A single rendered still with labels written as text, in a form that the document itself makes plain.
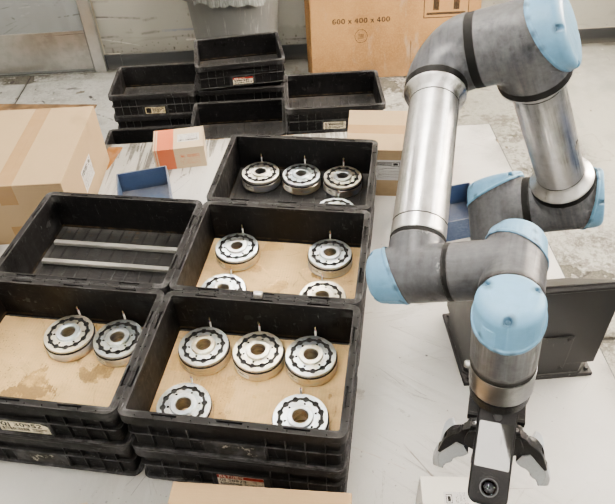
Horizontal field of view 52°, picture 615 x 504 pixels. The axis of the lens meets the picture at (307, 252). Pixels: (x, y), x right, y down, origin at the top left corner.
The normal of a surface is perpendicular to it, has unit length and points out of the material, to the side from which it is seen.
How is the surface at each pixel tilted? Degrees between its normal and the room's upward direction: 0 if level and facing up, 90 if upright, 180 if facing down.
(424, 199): 18
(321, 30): 76
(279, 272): 0
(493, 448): 34
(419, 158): 25
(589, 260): 0
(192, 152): 90
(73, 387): 0
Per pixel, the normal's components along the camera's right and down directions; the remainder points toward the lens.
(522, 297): -0.14, -0.72
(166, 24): 0.04, 0.67
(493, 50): -0.41, 0.42
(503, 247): -0.38, -0.73
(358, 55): 0.04, 0.41
